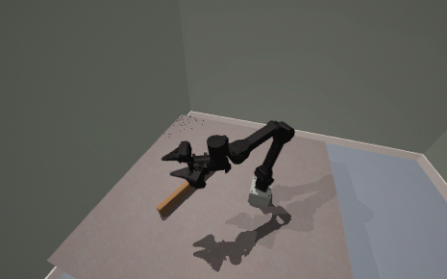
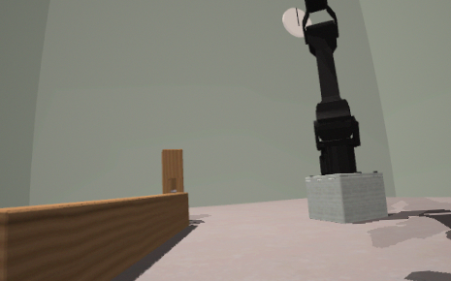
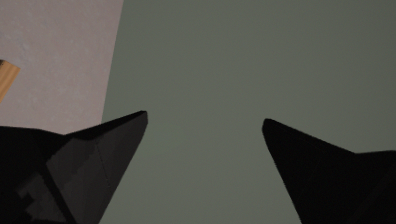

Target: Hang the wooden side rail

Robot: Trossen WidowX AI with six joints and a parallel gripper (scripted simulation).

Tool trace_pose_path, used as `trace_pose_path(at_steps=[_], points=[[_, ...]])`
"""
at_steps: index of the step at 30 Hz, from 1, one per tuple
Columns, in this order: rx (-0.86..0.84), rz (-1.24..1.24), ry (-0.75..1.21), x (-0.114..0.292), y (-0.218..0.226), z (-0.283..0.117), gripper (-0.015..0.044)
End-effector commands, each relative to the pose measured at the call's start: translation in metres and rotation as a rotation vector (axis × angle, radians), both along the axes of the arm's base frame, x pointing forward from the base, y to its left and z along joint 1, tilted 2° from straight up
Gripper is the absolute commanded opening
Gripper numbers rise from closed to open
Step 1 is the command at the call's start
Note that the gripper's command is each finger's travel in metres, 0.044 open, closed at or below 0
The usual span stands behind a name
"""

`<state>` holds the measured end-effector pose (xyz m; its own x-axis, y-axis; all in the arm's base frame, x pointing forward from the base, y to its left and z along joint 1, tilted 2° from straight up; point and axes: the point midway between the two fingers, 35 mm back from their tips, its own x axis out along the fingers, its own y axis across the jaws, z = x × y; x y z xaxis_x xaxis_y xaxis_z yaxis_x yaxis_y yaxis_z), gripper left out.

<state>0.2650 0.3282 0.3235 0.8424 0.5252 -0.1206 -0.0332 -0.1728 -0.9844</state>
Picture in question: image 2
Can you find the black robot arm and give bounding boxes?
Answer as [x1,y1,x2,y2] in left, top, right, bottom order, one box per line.
[302,0,361,175]

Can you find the brown wooden post with slot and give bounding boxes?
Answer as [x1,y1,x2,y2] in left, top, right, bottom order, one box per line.
[162,149,183,194]

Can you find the brown wooden board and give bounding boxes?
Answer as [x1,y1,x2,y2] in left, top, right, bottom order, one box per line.
[0,193,190,281]

